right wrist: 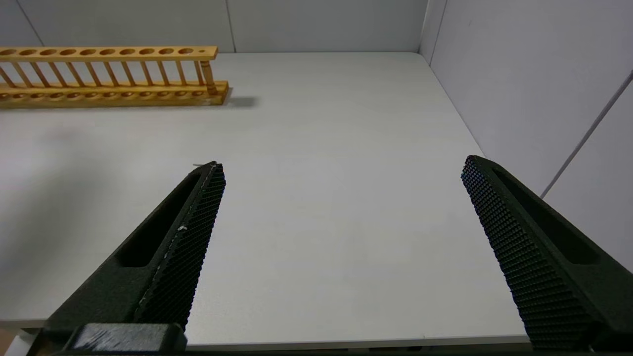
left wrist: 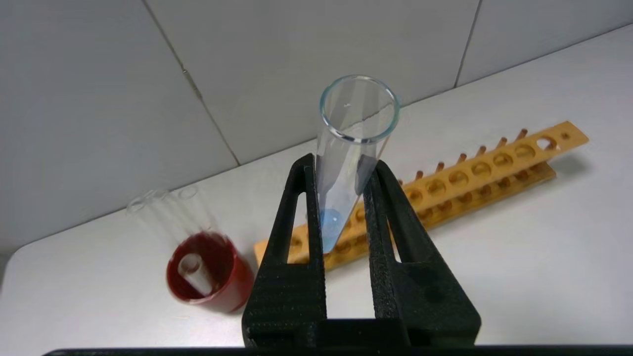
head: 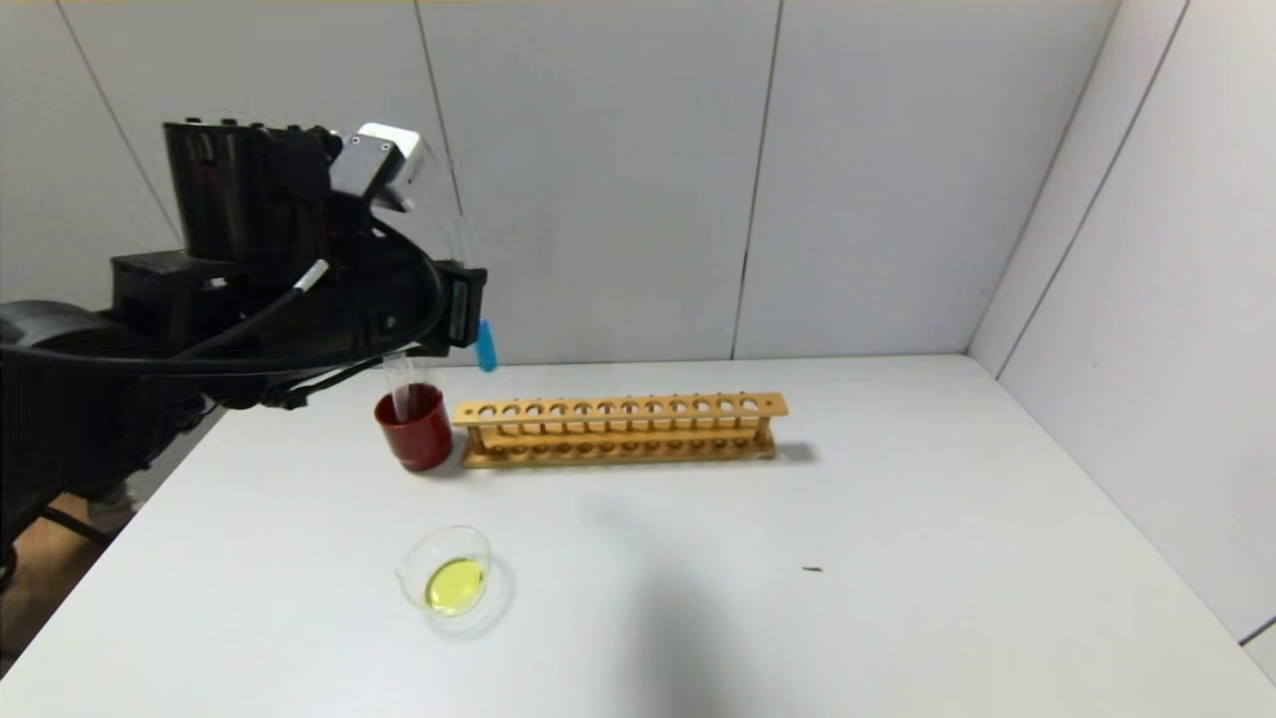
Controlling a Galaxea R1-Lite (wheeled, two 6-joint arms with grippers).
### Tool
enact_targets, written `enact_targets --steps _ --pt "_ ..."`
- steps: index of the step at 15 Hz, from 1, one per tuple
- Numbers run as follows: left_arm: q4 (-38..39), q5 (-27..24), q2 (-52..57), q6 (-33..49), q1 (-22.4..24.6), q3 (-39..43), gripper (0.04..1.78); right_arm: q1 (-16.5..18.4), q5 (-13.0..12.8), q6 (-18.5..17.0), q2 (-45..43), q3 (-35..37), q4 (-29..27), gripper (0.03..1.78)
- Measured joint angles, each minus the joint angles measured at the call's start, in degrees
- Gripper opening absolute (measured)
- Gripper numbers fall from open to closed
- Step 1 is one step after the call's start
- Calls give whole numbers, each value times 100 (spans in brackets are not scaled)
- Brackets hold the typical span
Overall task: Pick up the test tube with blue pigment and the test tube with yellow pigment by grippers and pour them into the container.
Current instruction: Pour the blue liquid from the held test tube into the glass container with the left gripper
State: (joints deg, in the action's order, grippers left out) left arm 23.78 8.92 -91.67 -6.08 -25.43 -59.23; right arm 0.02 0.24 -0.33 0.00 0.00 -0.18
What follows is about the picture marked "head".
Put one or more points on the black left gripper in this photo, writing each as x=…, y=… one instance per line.
x=464, y=304

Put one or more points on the test tube with blue pigment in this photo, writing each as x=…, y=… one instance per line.
x=486, y=349

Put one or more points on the test tube with yellow pigment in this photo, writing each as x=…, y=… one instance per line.
x=401, y=404

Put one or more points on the orange and black left arm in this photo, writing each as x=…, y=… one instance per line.
x=90, y=399

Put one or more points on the wooden test tube rack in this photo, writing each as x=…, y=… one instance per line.
x=618, y=404

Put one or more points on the dark red plastic cup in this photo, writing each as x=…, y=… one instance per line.
x=419, y=444

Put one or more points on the clear glass dish with spout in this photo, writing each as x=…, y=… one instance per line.
x=454, y=583

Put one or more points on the white sneaker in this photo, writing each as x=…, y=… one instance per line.
x=112, y=502

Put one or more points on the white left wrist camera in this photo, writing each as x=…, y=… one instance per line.
x=384, y=165

